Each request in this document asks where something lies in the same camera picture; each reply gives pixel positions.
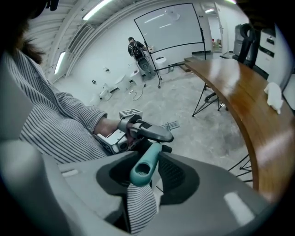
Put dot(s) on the whiteboard on black stand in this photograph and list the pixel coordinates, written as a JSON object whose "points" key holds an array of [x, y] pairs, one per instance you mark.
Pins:
{"points": [[170, 25]]}

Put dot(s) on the white toilet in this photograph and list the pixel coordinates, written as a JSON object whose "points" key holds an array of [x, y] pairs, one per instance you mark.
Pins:
{"points": [[136, 77], [122, 83], [104, 92], [161, 64]]}

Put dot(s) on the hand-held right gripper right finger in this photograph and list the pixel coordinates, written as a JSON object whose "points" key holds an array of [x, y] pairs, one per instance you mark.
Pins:
{"points": [[207, 202]]}

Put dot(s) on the black head camera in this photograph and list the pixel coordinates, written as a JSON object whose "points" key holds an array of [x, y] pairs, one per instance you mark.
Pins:
{"points": [[51, 4]]}

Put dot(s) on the white crumpled cloth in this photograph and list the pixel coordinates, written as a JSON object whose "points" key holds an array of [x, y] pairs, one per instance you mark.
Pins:
{"points": [[274, 96]]}

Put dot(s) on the grey open toilet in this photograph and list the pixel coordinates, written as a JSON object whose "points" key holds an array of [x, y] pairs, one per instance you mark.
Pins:
{"points": [[144, 66]]}

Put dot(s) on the curved wooden table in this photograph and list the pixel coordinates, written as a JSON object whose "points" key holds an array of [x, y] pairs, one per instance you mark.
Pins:
{"points": [[253, 110]]}

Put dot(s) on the person's left forearm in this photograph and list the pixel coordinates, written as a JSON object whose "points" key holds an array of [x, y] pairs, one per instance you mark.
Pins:
{"points": [[104, 126]]}

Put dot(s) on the metal floor grate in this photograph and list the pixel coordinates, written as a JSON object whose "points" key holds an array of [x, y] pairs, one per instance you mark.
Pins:
{"points": [[170, 125]]}

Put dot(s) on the person's striped shirt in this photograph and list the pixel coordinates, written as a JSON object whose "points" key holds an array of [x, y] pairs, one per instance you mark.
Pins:
{"points": [[39, 101]]}

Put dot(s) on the white printer cabinet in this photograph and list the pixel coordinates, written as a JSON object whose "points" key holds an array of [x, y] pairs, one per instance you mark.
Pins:
{"points": [[266, 50]]}

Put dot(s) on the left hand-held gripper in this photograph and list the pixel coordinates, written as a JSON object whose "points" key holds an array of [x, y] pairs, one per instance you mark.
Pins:
{"points": [[115, 139]]}

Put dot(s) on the ceiling air vent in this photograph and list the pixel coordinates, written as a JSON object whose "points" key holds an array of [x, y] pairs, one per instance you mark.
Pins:
{"points": [[79, 37]]}

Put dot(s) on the black office chair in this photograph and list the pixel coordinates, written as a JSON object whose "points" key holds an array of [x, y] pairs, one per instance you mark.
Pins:
{"points": [[247, 43]]}

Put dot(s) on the long ceiling light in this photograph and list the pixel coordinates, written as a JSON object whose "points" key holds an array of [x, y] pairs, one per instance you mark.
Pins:
{"points": [[95, 10], [60, 62]]}

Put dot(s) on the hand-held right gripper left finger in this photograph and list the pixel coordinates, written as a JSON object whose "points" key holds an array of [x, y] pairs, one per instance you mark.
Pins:
{"points": [[76, 184]]}

